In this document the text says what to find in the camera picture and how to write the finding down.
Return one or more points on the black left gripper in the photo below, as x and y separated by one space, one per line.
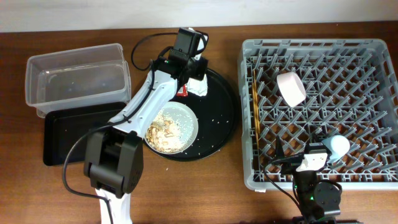
203 68

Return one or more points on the grey plate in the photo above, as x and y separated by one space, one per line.
186 124

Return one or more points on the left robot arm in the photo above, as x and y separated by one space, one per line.
114 155

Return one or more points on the black rectangular tray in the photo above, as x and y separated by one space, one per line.
64 127

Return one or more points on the black round tray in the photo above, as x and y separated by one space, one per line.
217 114

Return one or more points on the white tissue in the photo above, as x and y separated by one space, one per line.
198 87

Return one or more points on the red snack wrapper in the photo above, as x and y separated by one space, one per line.
182 92

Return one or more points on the clear plastic bin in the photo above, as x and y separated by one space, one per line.
76 78

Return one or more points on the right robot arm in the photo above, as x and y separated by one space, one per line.
318 200

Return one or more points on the peanut shells pile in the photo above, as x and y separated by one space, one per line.
159 132

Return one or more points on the grey dishwasher rack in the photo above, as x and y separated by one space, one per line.
351 89

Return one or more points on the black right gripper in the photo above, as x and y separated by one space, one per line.
291 163

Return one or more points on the rice pile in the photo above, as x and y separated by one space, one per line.
168 137

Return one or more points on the light blue cup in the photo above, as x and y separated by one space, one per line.
338 146

